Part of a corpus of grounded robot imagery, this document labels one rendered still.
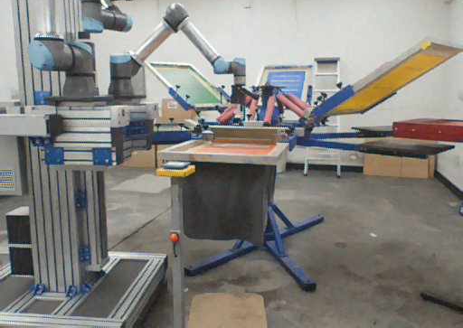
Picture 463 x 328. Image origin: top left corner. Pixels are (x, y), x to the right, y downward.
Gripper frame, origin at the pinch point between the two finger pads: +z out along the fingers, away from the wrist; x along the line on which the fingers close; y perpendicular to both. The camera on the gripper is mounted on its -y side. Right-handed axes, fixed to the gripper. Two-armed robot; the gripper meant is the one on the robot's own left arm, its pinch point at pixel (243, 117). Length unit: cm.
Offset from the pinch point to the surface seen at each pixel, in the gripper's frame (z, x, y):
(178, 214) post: 37, 80, 12
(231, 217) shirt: 46, 50, -4
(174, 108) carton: 12, -370, 195
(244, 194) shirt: 34, 50, -11
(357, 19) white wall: -117, -412, -83
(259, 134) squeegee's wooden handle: 9.6, 2.1, -10.3
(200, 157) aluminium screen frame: 15, 60, 8
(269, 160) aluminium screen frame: 15, 61, -25
